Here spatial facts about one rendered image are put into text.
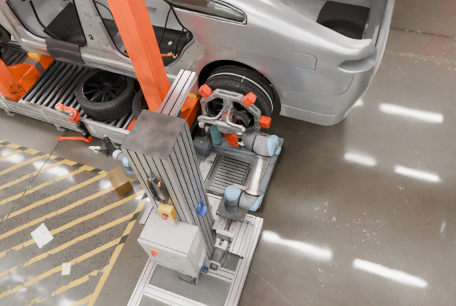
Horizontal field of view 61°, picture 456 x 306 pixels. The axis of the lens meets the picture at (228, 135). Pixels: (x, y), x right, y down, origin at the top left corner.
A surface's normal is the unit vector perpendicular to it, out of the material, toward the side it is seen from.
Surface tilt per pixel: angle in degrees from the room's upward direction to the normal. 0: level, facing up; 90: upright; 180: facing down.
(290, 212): 0
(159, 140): 0
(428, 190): 0
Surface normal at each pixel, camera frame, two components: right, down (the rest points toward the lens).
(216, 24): -0.37, 0.67
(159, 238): -0.07, -0.57
